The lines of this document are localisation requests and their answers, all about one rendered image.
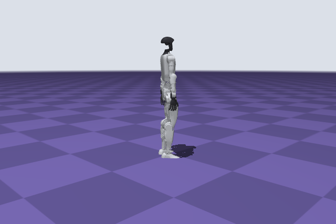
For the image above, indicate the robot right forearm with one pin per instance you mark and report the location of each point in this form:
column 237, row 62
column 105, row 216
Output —
column 173, row 85

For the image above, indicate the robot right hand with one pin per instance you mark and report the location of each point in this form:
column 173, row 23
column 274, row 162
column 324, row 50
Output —
column 173, row 103

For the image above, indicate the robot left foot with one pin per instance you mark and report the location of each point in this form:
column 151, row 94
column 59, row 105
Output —
column 161, row 151

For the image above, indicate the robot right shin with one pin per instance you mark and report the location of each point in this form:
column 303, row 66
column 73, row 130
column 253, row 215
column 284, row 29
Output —
column 169, row 133

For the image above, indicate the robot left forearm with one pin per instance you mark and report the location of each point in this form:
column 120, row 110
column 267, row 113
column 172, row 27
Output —
column 162, row 83

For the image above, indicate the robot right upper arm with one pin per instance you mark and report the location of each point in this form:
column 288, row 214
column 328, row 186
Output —
column 171, row 61

